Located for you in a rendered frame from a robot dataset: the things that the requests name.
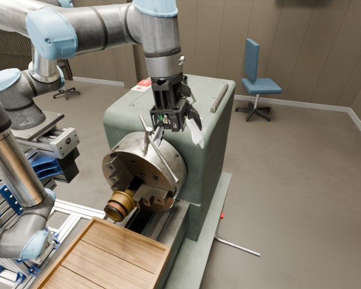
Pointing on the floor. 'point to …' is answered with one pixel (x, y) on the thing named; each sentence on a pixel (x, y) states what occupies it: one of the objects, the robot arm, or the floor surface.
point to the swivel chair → (269, 86)
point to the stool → (64, 84)
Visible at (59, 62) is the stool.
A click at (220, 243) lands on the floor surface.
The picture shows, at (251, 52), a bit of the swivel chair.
